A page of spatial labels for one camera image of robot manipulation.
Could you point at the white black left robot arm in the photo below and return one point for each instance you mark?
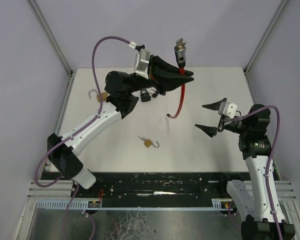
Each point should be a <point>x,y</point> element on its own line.
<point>63,151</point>

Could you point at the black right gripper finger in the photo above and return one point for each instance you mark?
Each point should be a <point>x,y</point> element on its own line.
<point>214,106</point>
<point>209,130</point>

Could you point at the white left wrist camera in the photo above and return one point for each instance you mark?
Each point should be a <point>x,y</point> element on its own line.
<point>141,63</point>

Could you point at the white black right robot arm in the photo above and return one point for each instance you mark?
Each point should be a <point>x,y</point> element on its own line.
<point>261,214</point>

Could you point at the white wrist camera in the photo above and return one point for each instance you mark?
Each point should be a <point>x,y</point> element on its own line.
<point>227,109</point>
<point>141,63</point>

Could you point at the silver cable lock keys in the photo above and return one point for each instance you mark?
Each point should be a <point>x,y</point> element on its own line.
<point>180,43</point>

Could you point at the small brass padlock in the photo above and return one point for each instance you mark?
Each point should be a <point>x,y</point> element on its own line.
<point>148,143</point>

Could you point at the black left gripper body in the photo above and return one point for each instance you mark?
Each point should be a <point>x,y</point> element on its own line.
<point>152,72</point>

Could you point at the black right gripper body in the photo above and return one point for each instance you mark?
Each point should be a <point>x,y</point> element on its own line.
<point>221,123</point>

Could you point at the black Kaijing padlock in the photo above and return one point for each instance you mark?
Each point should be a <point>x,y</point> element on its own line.
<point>145,96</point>

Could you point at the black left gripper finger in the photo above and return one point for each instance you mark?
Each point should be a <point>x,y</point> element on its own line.
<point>172,83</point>
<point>168,70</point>

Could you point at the white slotted cable duct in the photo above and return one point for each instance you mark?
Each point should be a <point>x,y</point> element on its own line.
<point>150,202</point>

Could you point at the black-headed key bunch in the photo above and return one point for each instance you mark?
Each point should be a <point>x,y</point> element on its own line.
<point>155,93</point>

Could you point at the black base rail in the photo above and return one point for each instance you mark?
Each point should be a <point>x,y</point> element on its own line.
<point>197,185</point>

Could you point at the large brass padlock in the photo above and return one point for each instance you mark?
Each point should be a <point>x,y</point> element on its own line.
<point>101,97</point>

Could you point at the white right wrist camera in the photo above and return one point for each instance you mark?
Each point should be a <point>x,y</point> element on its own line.
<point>227,109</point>

